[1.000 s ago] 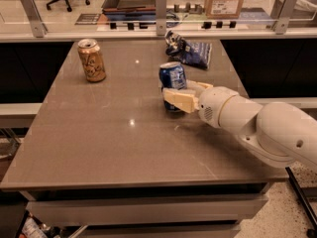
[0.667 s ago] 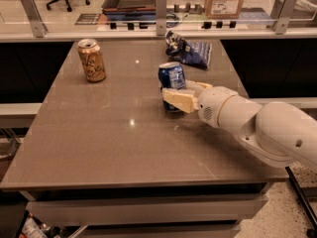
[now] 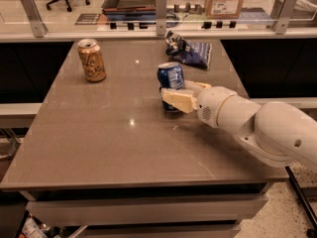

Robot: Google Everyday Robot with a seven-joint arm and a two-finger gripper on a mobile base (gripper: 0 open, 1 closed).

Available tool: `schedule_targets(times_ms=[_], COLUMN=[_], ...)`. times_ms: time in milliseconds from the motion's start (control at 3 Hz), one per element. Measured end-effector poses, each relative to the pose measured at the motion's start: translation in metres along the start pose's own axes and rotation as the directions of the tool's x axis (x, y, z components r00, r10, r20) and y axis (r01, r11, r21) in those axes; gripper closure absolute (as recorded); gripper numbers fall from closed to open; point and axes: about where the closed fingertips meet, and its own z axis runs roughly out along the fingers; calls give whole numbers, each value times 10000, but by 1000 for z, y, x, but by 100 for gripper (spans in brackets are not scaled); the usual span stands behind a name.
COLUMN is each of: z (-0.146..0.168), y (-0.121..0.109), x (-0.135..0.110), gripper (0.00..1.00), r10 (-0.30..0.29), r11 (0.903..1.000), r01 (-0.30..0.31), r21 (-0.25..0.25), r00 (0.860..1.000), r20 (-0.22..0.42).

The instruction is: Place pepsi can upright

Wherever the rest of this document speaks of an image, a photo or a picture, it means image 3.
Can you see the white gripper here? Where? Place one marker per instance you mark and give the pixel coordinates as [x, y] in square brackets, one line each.
[210, 105]

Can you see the blue pepsi can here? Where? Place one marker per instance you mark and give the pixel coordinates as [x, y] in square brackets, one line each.
[170, 75]

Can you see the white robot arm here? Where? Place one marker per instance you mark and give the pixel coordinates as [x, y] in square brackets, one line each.
[276, 133]

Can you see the gold soda can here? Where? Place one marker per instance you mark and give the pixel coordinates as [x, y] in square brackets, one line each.
[92, 60]

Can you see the blue crumpled chip bag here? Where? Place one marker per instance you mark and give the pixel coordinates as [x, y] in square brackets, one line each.
[196, 54]

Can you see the cardboard box with label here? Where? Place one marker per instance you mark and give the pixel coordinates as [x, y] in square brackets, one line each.
[223, 9]

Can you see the black floor sign plate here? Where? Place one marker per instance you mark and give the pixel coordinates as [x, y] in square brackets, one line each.
[88, 19]

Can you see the grey table drawer front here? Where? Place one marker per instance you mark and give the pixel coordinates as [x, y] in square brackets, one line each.
[151, 210]

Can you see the middle metal glass bracket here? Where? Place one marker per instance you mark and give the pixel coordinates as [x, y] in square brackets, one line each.
[161, 17]

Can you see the metal glass bracket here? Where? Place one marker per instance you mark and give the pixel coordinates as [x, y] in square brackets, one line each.
[161, 17]
[37, 25]
[281, 23]

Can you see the right metal glass bracket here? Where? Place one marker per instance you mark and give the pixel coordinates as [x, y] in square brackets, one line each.
[281, 23]

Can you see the black floor cable strip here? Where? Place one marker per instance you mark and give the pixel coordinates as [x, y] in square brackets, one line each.
[303, 195]

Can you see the left metal glass bracket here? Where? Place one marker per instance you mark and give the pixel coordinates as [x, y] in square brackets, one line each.
[37, 25]

